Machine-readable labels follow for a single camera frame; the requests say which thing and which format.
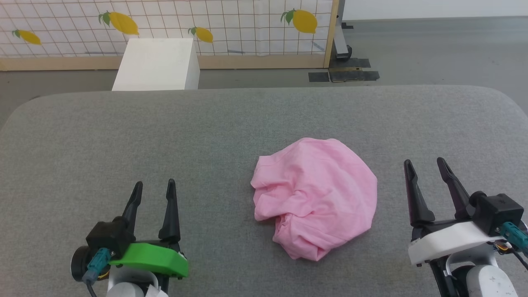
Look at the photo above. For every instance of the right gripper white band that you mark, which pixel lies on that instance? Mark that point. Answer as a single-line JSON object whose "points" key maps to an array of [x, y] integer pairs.
{"points": [[445, 241]]}

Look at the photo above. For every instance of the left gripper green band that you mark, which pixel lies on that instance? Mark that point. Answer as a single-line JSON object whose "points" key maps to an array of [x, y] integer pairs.
{"points": [[152, 258]]}

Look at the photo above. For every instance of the pink garment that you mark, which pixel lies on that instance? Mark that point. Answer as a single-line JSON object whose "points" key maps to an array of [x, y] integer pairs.
{"points": [[317, 194]]}

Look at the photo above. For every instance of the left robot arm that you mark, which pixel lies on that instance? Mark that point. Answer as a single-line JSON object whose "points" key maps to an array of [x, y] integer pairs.
{"points": [[126, 286]]}

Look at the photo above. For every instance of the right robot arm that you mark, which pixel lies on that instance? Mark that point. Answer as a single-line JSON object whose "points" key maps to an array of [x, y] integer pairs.
{"points": [[482, 282]]}

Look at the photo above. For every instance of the grey fabric sofa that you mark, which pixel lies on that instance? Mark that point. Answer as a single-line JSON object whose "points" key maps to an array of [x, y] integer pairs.
{"points": [[206, 136]]}

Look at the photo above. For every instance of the white box cabinet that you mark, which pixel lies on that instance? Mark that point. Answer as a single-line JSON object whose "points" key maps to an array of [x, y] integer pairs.
{"points": [[156, 64]]}

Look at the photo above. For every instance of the small black floor tape patch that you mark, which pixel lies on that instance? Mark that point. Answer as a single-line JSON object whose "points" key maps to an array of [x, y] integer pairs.
{"points": [[318, 76]]}

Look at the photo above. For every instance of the grey metal stand leg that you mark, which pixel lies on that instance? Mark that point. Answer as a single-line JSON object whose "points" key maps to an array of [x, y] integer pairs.
{"points": [[340, 41]]}

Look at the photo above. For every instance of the lemon print partition panel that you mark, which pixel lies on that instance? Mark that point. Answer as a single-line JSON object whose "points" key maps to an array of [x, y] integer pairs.
{"points": [[165, 20]]}

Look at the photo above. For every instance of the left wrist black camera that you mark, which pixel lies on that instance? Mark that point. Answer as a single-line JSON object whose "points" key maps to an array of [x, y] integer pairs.
{"points": [[109, 237]]}

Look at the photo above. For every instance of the wrist black camera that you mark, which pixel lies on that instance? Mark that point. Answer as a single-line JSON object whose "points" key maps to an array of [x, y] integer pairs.
{"points": [[109, 237], [497, 210]]}

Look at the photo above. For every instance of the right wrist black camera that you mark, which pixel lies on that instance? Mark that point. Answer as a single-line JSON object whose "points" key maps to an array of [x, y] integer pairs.
{"points": [[497, 210]]}

